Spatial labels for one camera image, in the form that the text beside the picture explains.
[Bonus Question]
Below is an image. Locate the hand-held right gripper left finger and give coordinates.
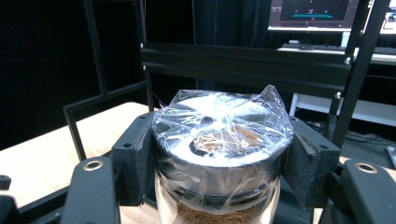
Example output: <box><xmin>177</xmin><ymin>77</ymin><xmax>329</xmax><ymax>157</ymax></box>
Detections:
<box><xmin>110</xmin><ymin>111</ymin><xmax>157</xmax><ymax>208</ymax></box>

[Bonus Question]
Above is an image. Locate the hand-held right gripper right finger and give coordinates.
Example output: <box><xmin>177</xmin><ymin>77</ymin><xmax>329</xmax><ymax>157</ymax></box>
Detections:
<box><xmin>281</xmin><ymin>117</ymin><xmax>342</xmax><ymax>209</ymax></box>

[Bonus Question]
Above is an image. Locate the black two-tier metal rack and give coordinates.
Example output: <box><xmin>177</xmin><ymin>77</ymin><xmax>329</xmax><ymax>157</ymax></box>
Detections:
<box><xmin>64</xmin><ymin>0</ymin><xmax>388</xmax><ymax>162</ymax></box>

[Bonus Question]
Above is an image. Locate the white metal stand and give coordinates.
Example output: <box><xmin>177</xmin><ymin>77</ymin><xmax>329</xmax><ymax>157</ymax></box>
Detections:
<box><xmin>276</xmin><ymin>46</ymin><xmax>396</xmax><ymax>128</ymax></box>

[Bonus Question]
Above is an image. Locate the black keyboard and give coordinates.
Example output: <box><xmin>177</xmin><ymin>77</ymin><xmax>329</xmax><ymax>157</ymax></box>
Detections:
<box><xmin>279</xmin><ymin>41</ymin><xmax>396</xmax><ymax>56</ymax></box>

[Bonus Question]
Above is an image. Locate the computer monitor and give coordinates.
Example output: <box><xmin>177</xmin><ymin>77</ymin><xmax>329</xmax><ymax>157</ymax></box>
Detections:
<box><xmin>268</xmin><ymin>0</ymin><xmax>363</xmax><ymax>33</ymax></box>

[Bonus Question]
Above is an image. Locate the bundle of floor cables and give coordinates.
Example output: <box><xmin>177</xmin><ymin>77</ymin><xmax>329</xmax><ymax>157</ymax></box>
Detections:
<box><xmin>344</xmin><ymin>130</ymin><xmax>396</xmax><ymax>147</ymax></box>

